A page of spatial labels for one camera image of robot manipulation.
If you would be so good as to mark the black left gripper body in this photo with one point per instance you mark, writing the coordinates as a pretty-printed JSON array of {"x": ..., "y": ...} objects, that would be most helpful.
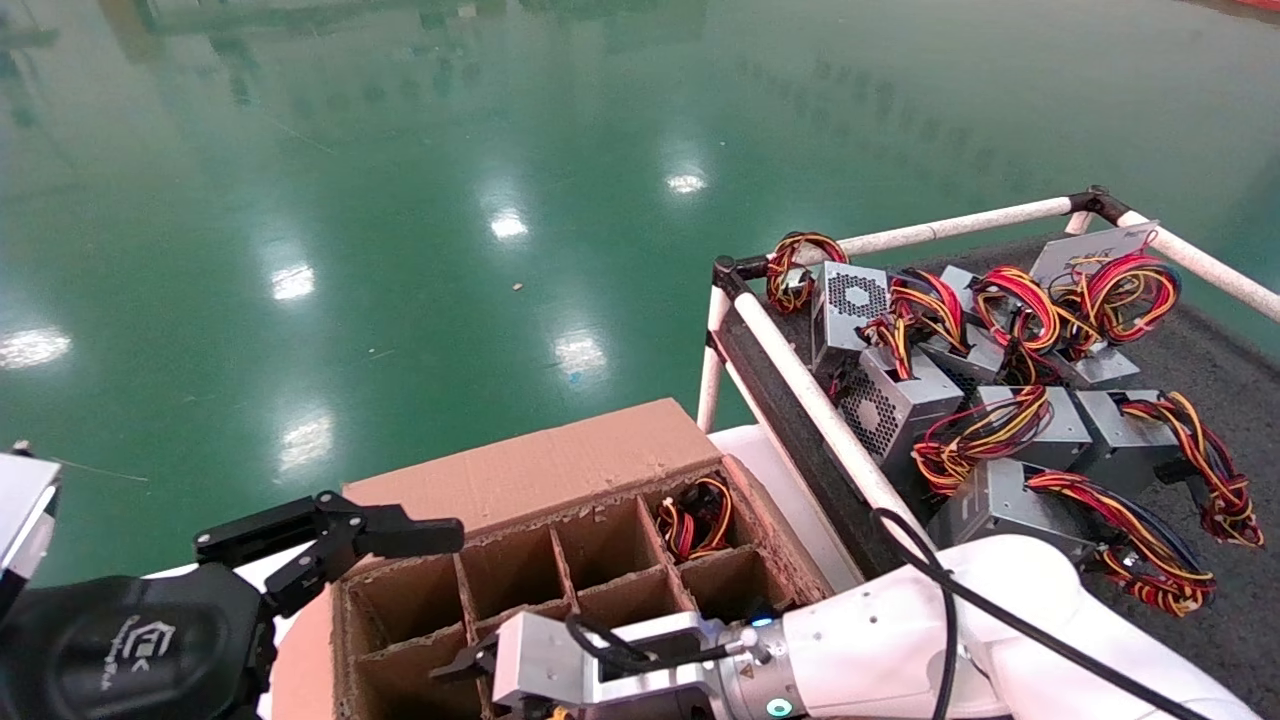
[{"x": 130, "y": 650}]

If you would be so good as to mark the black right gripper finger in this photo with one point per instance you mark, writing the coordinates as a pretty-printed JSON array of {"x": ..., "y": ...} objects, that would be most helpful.
[{"x": 475, "y": 667}]

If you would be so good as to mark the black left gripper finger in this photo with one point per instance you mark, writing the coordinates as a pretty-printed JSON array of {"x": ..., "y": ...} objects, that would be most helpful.
[{"x": 335, "y": 525}]

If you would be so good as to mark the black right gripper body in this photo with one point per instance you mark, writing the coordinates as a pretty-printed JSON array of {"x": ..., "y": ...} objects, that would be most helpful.
[{"x": 650, "y": 708}]

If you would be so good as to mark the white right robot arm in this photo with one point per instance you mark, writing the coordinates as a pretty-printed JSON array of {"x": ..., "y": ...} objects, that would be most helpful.
[{"x": 900, "y": 640}]

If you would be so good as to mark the cardboard box with dividers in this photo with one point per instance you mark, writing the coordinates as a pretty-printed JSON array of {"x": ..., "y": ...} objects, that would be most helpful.
[{"x": 540, "y": 470}]

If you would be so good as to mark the silver power supply, honeycomb vent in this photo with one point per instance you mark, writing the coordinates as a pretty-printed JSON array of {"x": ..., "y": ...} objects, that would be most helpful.
[{"x": 890, "y": 410}]

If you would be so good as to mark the silver power supply, fan grille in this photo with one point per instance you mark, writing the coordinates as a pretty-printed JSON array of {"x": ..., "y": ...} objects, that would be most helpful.
[{"x": 850, "y": 300}]

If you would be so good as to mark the silver power supply, white label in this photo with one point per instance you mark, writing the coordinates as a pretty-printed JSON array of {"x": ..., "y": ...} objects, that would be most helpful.
[{"x": 1070, "y": 262}]

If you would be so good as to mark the dark grey felt mat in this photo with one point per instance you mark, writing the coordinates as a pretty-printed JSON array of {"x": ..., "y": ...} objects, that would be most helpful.
[{"x": 1230, "y": 400}]

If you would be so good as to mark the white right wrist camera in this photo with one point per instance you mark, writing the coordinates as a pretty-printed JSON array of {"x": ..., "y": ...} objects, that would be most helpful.
[{"x": 540, "y": 650}]

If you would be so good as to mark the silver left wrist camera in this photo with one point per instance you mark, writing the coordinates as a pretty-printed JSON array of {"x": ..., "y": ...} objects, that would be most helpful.
[{"x": 20, "y": 520}]

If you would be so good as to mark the white pipe frame cart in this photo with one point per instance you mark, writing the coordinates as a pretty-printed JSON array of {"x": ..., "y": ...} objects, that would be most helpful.
[{"x": 810, "y": 390}]

